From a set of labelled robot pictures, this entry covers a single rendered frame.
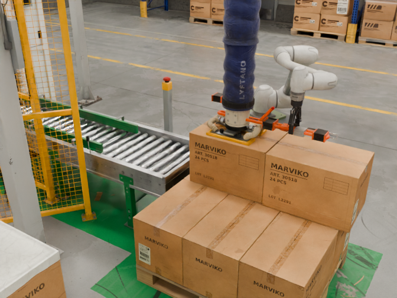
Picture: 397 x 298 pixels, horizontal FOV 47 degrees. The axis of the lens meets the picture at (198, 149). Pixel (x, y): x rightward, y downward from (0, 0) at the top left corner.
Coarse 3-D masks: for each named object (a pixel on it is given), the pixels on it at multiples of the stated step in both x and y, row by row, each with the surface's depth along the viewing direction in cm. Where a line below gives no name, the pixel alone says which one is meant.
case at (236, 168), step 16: (208, 128) 333; (224, 128) 333; (192, 144) 330; (208, 144) 322; (224, 144) 314; (240, 144) 309; (256, 144) 309; (272, 144) 309; (192, 160) 336; (208, 160) 327; (224, 160) 319; (240, 160) 312; (256, 160) 304; (192, 176) 342; (208, 176) 333; (224, 176) 325; (240, 176) 317; (256, 176) 309; (240, 192) 322; (256, 192) 315
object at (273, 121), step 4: (264, 120) 307; (268, 120) 309; (272, 120) 309; (276, 120) 306; (264, 124) 306; (268, 124) 304; (272, 124) 303; (264, 128) 306; (268, 128) 305; (272, 128) 304
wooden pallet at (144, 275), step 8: (344, 256) 336; (136, 264) 320; (136, 272) 324; (144, 272) 319; (152, 272) 314; (144, 280) 322; (152, 280) 317; (160, 280) 324; (168, 280) 307; (160, 288) 317; (168, 288) 317; (176, 288) 317; (184, 288) 301; (176, 296) 310; (184, 296) 310; (192, 296) 310; (200, 296) 295; (320, 296) 293
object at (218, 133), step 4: (208, 132) 322; (212, 132) 321; (216, 132) 321; (220, 132) 320; (212, 136) 321; (216, 136) 319; (220, 136) 317; (224, 136) 316; (228, 136) 315; (232, 136) 315; (236, 136) 315; (240, 136) 313; (228, 140) 315; (232, 140) 313; (236, 140) 311; (240, 140) 310; (244, 140) 309; (248, 140) 310; (252, 140) 311; (244, 144) 309; (248, 144) 307
